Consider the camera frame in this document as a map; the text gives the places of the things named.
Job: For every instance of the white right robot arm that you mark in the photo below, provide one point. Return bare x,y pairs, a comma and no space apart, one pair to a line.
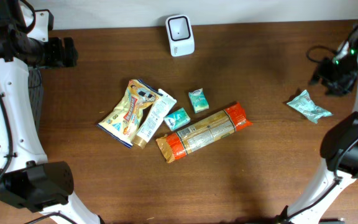
339,149

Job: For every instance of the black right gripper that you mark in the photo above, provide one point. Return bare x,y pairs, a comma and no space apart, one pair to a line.
319,75

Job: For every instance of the mint green wipes pouch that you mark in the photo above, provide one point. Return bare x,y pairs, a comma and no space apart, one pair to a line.
305,105

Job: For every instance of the yellow snack bag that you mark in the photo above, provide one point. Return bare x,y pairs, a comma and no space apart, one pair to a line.
124,120

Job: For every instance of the white cream tube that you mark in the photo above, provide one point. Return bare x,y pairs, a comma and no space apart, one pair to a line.
154,119

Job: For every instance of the orange spaghetti package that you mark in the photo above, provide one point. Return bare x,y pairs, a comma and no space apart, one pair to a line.
203,133

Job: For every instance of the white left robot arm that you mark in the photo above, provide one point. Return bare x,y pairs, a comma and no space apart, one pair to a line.
27,179

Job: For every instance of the white barcode scanner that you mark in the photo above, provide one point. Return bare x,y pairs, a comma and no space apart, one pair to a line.
180,35

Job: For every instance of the green tissue pack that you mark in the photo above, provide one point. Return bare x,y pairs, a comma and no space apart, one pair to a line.
198,100

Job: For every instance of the teal tissue pack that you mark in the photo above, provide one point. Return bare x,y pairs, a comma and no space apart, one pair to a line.
177,119

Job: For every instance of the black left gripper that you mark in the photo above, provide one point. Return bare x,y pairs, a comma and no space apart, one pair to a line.
61,59

